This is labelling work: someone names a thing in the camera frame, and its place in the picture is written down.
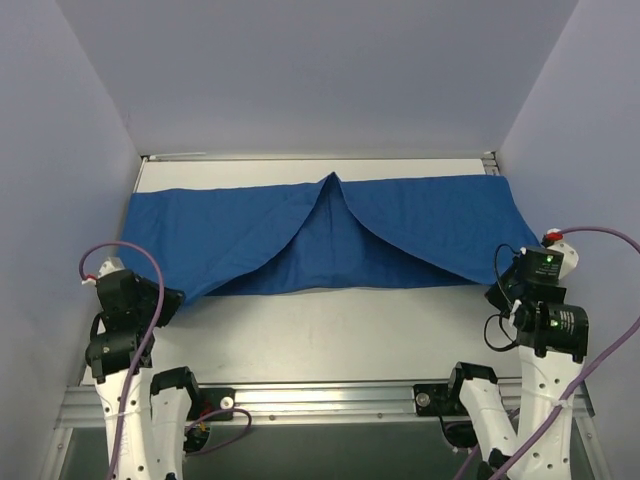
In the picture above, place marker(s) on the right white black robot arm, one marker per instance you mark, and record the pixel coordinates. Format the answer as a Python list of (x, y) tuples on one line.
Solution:
[(551, 340)]

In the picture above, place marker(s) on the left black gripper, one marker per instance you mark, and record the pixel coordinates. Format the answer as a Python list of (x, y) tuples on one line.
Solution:
[(163, 304)]

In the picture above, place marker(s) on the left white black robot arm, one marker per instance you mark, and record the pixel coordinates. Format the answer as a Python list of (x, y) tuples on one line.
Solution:
[(145, 413)]

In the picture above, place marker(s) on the blue surgical drape cloth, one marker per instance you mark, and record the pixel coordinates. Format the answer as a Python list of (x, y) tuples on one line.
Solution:
[(389, 234)]

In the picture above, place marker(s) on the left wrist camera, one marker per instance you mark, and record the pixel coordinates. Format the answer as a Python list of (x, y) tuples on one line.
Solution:
[(116, 287)]

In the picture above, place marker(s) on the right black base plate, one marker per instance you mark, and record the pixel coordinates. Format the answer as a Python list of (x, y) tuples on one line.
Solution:
[(434, 399)]

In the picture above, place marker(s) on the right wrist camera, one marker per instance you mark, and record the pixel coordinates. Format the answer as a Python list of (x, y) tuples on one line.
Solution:
[(548, 263)]

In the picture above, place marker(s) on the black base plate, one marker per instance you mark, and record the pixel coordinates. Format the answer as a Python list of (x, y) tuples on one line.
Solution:
[(434, 399), (213, 399)]

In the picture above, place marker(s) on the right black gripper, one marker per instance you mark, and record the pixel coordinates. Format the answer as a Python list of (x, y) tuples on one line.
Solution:
[(503, 288)]

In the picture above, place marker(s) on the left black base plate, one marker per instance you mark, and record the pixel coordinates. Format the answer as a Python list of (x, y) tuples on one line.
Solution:
[(213, 399)]

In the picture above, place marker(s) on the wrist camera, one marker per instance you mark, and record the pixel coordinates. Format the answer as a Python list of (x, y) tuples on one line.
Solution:
[(548, 263), (116, 287)]

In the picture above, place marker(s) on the aluminium front rail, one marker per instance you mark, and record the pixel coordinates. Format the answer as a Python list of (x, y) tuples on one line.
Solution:
[(311, 403)]

